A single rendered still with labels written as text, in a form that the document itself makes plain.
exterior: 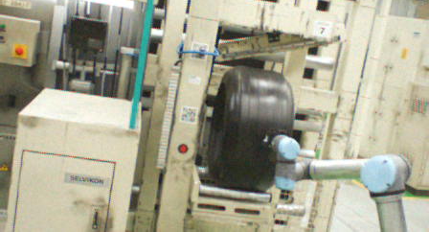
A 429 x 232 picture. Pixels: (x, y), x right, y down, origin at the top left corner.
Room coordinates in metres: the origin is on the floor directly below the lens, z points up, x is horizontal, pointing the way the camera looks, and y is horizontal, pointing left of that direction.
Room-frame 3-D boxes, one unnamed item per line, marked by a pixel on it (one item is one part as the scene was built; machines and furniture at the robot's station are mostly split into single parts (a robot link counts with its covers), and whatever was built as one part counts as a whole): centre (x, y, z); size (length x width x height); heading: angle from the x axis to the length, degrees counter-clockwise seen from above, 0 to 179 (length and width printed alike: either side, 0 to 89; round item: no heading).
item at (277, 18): (3.07, -0.21, 1.71); 0.61 x 0.25 x 0.15; 98
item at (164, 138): (2.66, 0.20, 1.19); 0.05 x 0.04 x 0.48; 8
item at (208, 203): (2.62, -0.15, 0.83); 0.36 x 0.09 x 0.06; 98
